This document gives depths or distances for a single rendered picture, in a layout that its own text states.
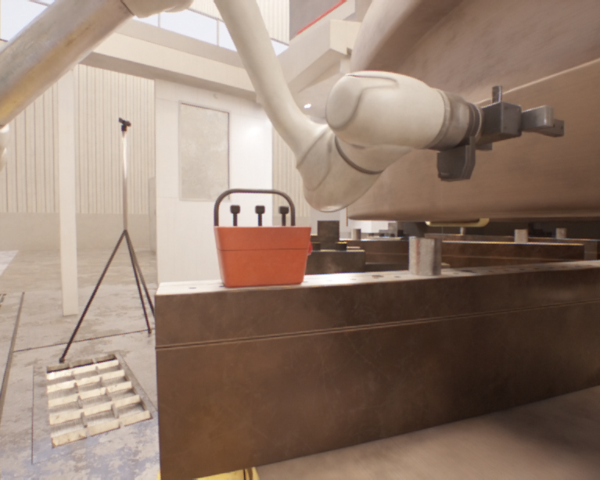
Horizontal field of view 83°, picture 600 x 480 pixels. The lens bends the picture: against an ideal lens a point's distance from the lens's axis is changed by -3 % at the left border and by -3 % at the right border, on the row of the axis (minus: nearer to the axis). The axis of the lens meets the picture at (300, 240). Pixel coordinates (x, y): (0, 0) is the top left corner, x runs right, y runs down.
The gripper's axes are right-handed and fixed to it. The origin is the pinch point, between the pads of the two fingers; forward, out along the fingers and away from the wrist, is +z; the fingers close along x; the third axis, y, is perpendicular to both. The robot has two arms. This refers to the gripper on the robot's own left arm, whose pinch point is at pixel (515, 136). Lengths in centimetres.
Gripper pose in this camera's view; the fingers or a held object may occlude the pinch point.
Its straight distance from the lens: 76.6
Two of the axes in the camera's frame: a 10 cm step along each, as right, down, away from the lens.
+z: 9.0, -0.2, 4.3
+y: 0.0, -10.0, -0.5
